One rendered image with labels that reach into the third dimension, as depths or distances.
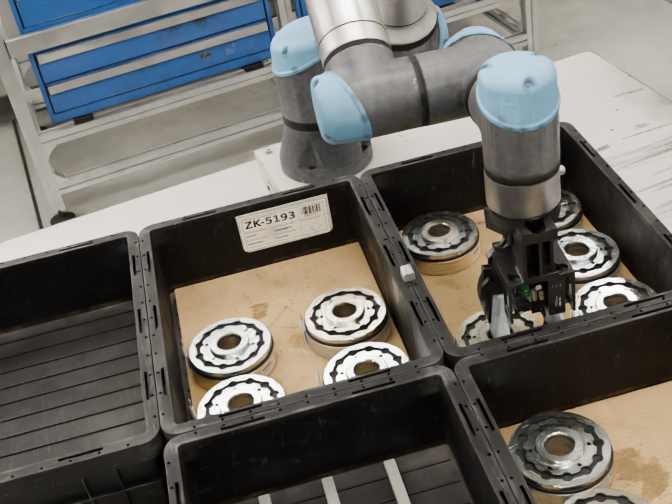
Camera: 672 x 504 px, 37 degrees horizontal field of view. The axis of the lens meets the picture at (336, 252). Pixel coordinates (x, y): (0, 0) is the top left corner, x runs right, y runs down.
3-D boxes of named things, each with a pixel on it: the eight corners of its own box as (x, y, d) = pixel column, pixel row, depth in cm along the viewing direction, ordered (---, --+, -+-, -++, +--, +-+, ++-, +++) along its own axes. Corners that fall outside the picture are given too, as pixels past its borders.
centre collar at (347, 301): (319, 309, 125) (318, 305, 124) (356, 295, 126) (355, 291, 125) (333, 331, 121) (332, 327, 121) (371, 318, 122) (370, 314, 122)
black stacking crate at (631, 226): (370, 244, 143) (359, 175, 136) (568, 192, 146) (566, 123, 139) (459, 439, 111) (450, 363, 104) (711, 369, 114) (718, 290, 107)
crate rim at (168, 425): (142, 242, 135) (137, 227, 133) (359, 186, 137) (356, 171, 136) (167, 455, 102) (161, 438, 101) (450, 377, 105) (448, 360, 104)
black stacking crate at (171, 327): (162, 298, 140) (140, 231, 134) (367, 244, 143) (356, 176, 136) (191, 515, 108) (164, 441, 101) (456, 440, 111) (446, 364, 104)
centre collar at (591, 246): (550, 247, 128) (550, 243, 127) (586, 237, 128) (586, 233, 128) (567, 269, 124) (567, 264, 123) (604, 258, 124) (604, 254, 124)
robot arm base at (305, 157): (266, 157, 169) (255, 104, 163) (344, 126, 173) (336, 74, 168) (307, 195, 157) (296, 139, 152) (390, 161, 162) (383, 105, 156)
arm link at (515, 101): (539, 37, 98) (572, 73, 91) (543, 135, 105) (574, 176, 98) (461, 55, 98) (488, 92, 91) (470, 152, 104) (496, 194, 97)
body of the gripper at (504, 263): (508, 330, 106) (501, 237, 99) (485, 282, 113) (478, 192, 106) (578, 314, 106) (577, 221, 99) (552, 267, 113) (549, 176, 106)
